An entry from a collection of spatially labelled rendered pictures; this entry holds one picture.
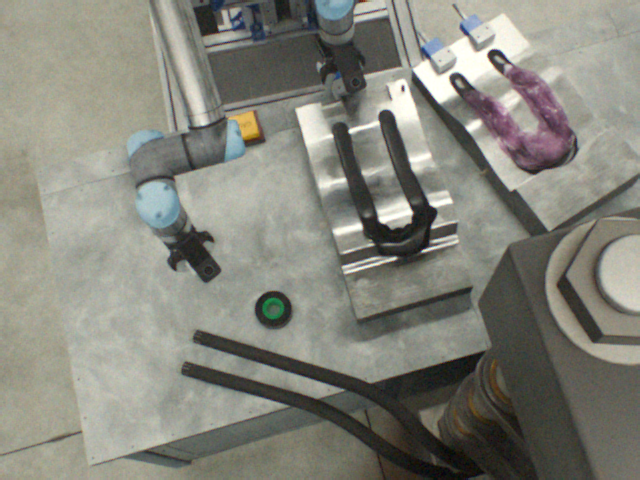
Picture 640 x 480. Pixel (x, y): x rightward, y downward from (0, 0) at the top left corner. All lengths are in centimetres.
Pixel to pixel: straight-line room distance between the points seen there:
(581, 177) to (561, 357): 127
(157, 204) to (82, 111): 155
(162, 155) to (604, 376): 113
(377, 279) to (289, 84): 107
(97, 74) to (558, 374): 264
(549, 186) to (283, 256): 60
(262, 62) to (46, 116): 80
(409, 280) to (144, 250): 61
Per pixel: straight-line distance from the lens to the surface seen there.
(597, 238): 65
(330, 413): 177
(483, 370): 113
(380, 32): 284
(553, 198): 189
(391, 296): 184
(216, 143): 163
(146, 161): 164
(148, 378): 193
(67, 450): 281
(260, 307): 187
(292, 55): 281
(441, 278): 185
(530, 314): 68
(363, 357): 187
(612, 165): 195
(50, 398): 284
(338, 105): 199
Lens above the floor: 265
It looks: 72 degrees down
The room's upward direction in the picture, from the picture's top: 9 degrees counter-clockwise
